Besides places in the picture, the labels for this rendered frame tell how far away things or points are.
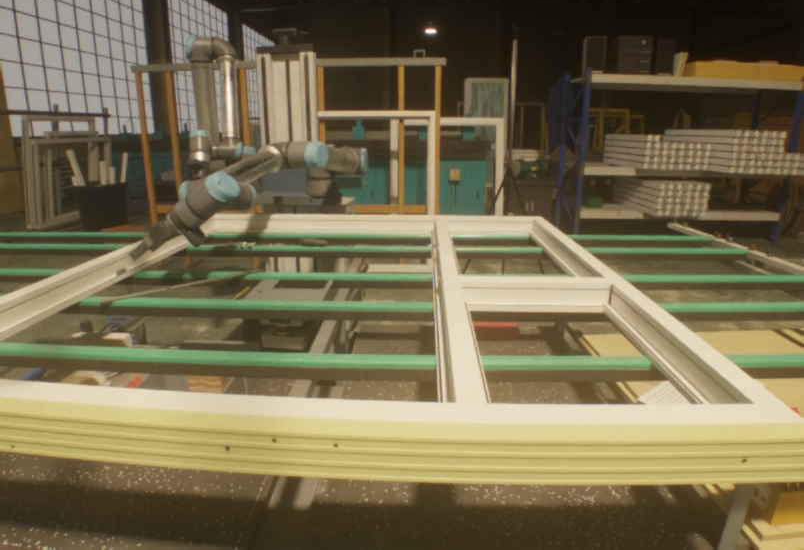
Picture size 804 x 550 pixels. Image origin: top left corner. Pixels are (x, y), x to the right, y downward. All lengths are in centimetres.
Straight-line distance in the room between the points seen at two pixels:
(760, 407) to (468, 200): 499
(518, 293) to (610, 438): 59
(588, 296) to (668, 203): 462
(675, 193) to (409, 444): 537
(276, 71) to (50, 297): 190
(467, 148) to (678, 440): 499
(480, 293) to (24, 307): 109
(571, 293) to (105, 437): 98
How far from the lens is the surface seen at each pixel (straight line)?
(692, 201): 591
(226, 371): 96
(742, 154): 591
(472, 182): 555
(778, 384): 159
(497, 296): 114
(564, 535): 98
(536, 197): 547
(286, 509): 104
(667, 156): 581
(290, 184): 275
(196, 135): 233
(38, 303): 137
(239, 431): 63
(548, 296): 116
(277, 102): 285
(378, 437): 59
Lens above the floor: 129
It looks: 15 degrees down
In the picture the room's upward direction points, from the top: straight up
